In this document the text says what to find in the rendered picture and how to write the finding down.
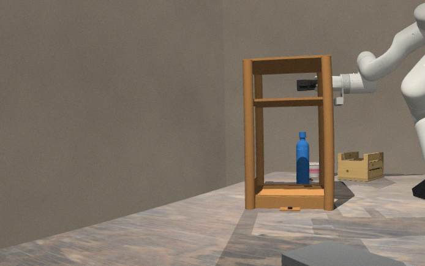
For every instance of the blue cylinder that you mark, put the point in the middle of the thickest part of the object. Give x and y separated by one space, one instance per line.
302 160

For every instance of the wooden crate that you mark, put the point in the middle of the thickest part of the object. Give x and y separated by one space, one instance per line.
354 170

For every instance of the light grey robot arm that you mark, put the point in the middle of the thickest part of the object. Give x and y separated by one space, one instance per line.
413 85

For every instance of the wooden shelving unit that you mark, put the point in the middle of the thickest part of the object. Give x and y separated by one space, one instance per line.
288 197

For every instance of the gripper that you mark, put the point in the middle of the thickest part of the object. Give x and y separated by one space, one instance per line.
311 84

